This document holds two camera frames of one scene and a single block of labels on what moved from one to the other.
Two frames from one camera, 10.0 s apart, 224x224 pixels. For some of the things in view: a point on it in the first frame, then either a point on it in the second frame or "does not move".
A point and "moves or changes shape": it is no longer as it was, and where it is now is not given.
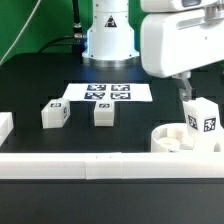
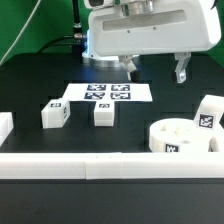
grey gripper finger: x=185 y=90 to x=129 y=66
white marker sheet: x=109 y=92 does not move
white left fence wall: x=6 y=126 does not move
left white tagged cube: x=56 y=113 does not move
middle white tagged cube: x=104 y=112 does not move
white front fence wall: x=111 y=165 does not move
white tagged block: x=202 y=123 moves or changes shape
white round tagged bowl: x=175 y=138 moves or changes shape
